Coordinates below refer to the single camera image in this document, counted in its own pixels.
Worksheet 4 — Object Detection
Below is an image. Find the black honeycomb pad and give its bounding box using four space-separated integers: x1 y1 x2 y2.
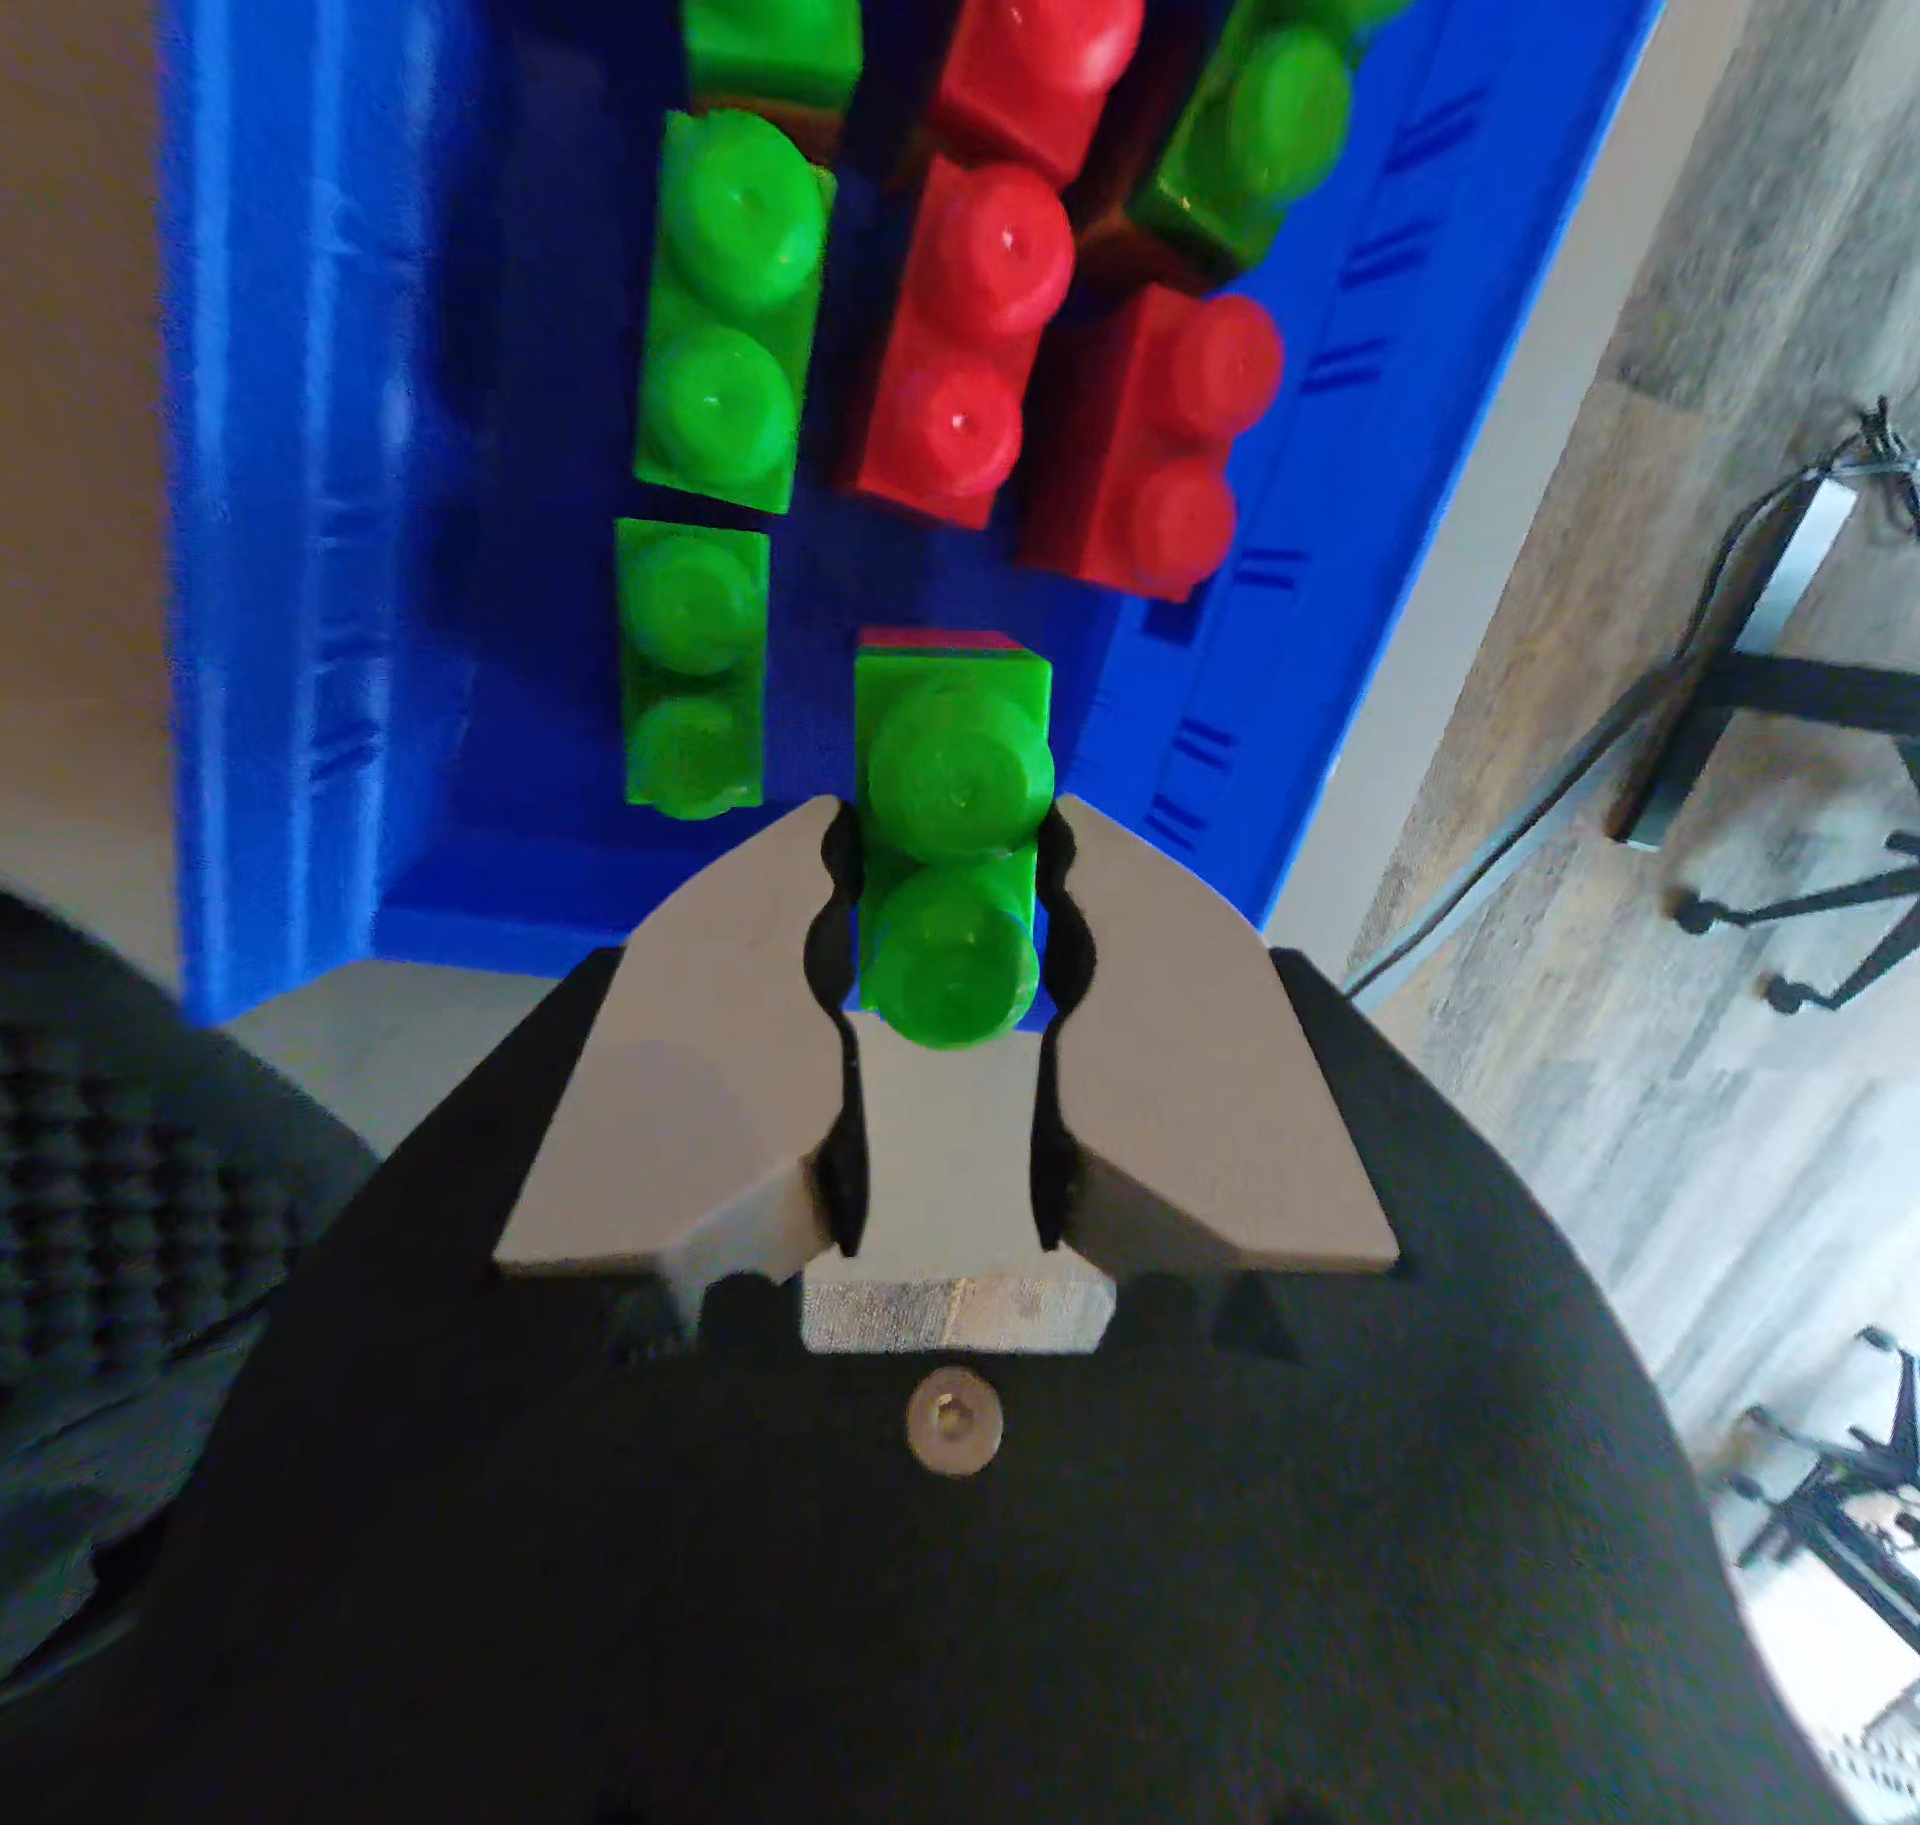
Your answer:
0 887 383 1707

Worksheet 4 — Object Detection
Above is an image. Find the blue plastic bin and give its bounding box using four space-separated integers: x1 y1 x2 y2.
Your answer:
156 0 1683 1029

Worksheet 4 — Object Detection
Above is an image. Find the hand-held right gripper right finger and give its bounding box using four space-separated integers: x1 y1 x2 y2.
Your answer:
1029 790 1403 1274

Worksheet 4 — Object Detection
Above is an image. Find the black office chair base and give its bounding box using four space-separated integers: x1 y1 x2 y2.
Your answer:
1724 1329 1920 1660
1671 831 1920 1020

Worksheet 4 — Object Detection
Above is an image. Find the black desk leg frame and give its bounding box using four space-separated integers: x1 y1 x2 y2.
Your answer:
1606 461 1920 853

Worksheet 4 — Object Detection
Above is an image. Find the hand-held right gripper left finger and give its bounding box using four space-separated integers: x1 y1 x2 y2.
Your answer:
492 793 873 1278

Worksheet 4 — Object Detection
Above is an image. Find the black floor cable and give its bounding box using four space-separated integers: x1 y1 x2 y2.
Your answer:
1341 401 1920 1003

